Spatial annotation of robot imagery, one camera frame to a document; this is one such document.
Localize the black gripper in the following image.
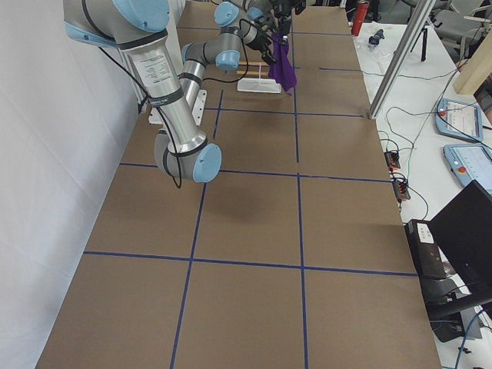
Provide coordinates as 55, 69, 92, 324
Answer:
251, 31, 278, 65
273, 0, 306, 42

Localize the purple towel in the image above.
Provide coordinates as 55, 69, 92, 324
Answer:
268, 32, 298, 95

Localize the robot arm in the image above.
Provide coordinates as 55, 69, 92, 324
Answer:
178, 1, 277, 84
63, 1, 307, 187

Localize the red bottle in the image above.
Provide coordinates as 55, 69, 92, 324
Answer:
351, 0, 370, 37

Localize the folded dark blue umbrella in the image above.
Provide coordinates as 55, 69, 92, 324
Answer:
368, 28, 385, 48

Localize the clear plastic wrap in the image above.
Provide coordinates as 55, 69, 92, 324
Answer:
354, 35, 393, 61

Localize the grey office chair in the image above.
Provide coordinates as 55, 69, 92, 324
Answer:
433, 1, 491, 49

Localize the teach pendant tablet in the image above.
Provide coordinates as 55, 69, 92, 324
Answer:
443, 144, 492, 194
435, 98, 484, 142

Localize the wooden board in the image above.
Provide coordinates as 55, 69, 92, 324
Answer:
453, 33, 492, 95

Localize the black mini computer box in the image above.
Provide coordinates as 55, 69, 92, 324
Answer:
404, 219, 454, 281

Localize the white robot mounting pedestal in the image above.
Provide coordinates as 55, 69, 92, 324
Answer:
148, 89, 208, 127

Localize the aluminium frame post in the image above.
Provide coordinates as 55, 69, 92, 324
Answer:
368, 0, 434, 119

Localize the right braided black cable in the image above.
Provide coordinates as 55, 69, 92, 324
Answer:
98, 45, 184, 189

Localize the black camera tripod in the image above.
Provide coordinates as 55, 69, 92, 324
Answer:
417, 28, 428, 62

